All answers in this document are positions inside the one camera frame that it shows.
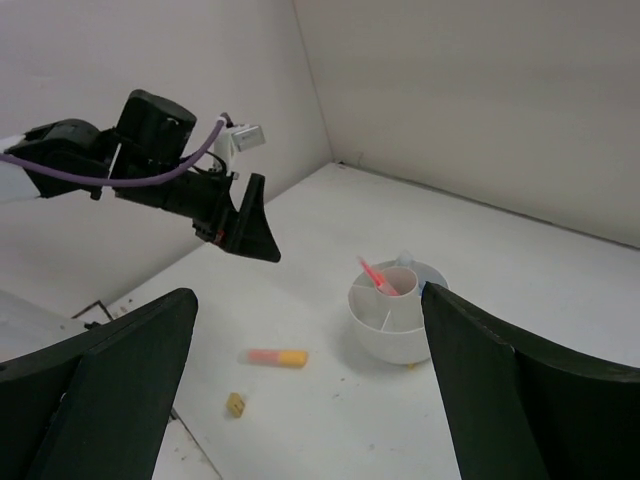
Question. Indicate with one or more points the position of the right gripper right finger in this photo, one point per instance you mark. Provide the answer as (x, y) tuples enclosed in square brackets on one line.
[(520, 406)]

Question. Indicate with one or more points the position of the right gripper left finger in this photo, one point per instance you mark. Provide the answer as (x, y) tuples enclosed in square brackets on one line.
[(96, 406)]

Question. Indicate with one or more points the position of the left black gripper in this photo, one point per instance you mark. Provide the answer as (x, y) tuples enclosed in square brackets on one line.
[(242, 232)]

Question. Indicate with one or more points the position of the orange yellow highlighter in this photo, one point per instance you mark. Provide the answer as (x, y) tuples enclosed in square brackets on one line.
[(295, 359)]

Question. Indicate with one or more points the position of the red pink pen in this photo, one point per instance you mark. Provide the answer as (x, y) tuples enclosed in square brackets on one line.
[(378, 279)]

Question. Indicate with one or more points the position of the small yellow eraser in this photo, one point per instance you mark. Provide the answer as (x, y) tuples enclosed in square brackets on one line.
[(235, 405)]

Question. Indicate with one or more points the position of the green highlighter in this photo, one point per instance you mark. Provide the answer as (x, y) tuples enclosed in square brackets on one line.
[(405, 259)]

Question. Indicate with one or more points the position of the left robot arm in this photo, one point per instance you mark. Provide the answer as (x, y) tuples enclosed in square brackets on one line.
[(142, 160)]

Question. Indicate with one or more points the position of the white round divided organizer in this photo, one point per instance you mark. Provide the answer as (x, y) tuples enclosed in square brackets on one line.
[(391, 328)]

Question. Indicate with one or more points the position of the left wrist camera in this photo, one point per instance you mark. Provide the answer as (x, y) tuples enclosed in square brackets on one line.
[(234, 140)]

